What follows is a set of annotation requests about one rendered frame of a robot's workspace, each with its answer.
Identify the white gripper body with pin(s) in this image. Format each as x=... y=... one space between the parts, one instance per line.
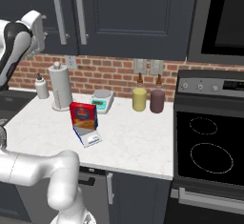
x=38 y=34

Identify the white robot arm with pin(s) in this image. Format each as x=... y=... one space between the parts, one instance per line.
x=35 y=170

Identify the white digital scale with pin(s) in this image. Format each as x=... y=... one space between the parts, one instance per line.
x=102 y=99

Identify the red boxed food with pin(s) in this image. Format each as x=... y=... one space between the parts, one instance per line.
x=83 y=115

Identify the dark cabinet door wide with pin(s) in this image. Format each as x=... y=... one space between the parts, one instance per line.
x=136 y=15

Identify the dark lower cabinet door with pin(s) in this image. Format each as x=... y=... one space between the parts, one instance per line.
x=139 y=199

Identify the white soap bottle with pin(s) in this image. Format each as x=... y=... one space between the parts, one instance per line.
x=41 y=88

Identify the white paper towel roll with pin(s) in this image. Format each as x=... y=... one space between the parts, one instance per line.
x=60 y=86

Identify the black sink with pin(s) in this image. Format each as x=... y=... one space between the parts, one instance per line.
x=14 y=105

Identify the yellow squeeze bottle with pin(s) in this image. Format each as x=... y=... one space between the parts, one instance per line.
x=139 y=99

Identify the dark maroon squeeze bottle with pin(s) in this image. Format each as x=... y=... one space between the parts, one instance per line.
x=157 y=100

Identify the grey dishwasher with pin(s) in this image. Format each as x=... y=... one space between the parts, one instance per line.
x=95 y=202

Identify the black microwave oven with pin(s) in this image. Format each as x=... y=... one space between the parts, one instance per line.
x=219 y=18

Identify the black stove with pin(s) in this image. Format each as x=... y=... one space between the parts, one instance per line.
x=206 y=145

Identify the grey wall outlet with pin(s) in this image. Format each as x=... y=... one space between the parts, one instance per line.
x=156 y=67
x=139 y=66
x=70 y=62

